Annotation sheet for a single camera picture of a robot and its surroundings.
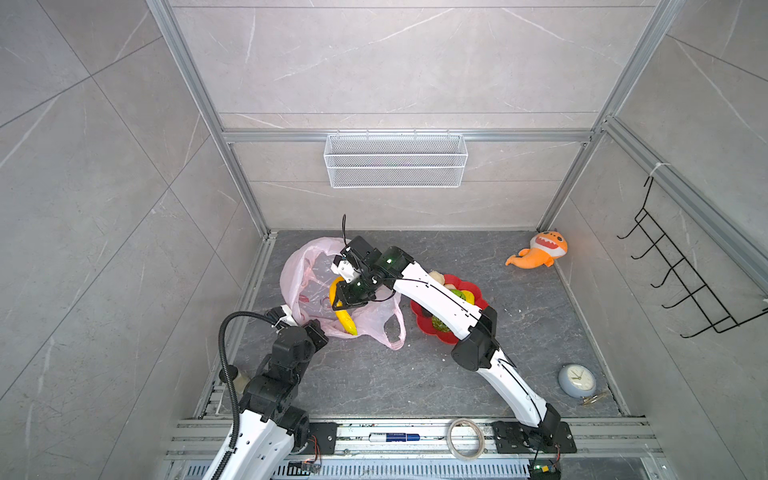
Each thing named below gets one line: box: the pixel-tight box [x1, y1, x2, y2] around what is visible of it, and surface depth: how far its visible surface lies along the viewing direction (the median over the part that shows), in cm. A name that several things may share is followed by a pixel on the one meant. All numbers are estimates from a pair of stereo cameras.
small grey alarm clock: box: [558, 363, 598, 404], surface depth 81 cm
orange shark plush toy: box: [505, 228, 568, 269], surface depth 108 cm
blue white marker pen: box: [368, 432, 421, 443], surface depth 74 cm
